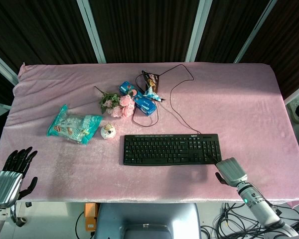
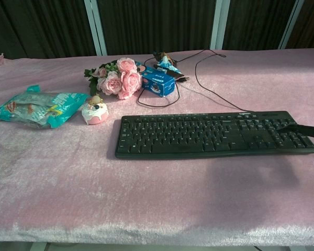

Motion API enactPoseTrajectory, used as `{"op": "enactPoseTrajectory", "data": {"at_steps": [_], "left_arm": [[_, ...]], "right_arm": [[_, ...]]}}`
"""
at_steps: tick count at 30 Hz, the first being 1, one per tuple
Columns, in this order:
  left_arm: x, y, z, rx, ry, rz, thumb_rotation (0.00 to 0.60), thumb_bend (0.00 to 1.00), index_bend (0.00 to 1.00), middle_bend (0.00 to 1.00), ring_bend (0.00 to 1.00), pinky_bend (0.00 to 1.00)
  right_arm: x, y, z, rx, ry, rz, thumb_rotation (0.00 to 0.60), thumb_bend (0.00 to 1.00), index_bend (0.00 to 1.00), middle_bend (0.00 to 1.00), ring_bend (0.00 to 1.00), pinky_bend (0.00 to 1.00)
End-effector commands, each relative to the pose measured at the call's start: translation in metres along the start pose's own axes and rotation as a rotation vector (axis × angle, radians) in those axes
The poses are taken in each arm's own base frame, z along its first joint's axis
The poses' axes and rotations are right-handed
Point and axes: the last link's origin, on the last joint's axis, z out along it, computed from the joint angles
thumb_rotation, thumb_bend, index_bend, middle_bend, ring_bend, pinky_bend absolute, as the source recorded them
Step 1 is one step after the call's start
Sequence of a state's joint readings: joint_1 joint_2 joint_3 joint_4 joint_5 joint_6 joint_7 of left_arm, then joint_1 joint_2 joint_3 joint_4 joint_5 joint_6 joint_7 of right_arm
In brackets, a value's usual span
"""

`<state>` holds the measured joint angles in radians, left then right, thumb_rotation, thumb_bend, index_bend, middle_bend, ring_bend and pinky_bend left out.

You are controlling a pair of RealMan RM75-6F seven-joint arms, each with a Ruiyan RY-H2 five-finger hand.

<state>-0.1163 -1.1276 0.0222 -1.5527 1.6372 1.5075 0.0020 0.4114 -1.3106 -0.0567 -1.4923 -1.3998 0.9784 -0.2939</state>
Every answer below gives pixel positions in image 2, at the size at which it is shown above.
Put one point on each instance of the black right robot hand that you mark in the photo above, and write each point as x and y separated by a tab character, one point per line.
308	130

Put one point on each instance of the black computer keyboard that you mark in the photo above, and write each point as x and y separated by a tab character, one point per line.
199	134

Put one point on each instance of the blue Oreo snack wrapper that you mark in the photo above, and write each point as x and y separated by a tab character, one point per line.
167	65

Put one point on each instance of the blue Oreo cookie box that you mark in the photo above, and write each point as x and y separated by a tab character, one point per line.
157	83

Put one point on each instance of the pink velvet tablecloth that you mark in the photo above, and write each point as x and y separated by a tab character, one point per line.
136	183

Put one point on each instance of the dark pleated curtain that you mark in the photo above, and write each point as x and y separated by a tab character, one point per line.
157	23

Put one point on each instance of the pink artificial rose bouquet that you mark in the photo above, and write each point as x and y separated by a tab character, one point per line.
117	78

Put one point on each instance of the pink cake toy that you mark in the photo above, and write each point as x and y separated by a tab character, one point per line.
95	112

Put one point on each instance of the teal snack bag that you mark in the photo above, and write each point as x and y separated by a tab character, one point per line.
34	107

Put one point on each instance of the white frame post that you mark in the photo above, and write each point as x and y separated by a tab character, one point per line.
219	24
290	24
95	26

